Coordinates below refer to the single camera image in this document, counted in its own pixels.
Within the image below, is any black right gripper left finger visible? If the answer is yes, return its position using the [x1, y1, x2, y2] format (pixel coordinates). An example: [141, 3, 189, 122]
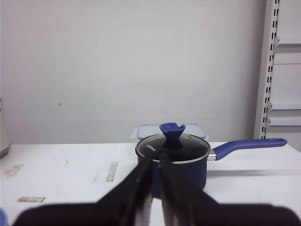
[14, 157, 153, 226]

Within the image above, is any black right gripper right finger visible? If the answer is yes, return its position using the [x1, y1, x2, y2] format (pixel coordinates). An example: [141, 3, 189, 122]
[159, 154, 301, 226]

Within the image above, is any blue bowl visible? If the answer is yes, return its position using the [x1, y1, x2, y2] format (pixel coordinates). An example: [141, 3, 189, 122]
[0, 208, 8, 226]

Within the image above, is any dark blue saucepan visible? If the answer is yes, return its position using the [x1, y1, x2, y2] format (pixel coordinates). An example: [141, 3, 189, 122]
[137, 138, 287, 198]

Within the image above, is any glass pot lid blue knob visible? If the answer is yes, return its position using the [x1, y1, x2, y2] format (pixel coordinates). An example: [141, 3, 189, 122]
[135, 122, 211, 164]

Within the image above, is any clear plastic food container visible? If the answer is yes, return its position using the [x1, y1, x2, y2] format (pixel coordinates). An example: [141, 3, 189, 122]
[130, 123, 209, 140]

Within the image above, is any white metal shelving upright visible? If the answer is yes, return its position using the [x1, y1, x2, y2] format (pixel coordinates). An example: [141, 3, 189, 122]
[253, 0, 301, 141]

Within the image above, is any cream and silver toaster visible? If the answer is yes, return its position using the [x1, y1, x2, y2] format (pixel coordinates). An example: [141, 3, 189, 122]
[0, 99, 11, 158]

